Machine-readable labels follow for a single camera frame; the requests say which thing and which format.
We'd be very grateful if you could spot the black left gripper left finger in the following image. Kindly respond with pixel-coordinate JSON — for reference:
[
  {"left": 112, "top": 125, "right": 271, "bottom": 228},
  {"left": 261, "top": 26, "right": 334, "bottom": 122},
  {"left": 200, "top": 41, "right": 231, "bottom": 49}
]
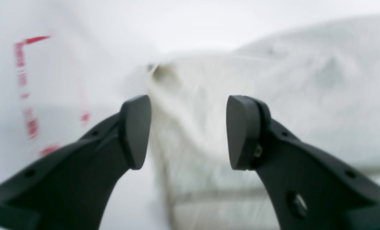
[{"left": 0, "top": 95, "right": 152, "bottom": 230}]

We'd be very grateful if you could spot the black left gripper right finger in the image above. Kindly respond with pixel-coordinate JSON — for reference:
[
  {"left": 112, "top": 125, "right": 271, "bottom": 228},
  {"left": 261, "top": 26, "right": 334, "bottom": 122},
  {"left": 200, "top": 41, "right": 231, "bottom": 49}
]
[{"left": 226, "top": 96, "right": 380, "bottom": 230}]

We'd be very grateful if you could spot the beige t-shirt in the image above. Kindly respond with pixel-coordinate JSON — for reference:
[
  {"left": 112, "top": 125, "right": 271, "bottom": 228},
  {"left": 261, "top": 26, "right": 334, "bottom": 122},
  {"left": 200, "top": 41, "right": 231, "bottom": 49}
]
[{"left": 148, "top": 15, "right": 380, "bottom": 230}]

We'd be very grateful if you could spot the red tape marking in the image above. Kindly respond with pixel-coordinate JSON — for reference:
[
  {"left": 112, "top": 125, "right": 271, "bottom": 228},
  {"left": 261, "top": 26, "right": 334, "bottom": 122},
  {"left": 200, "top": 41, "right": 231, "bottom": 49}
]
[{"left": 13, "top": 34, "right": 93, "bottom": 158}]

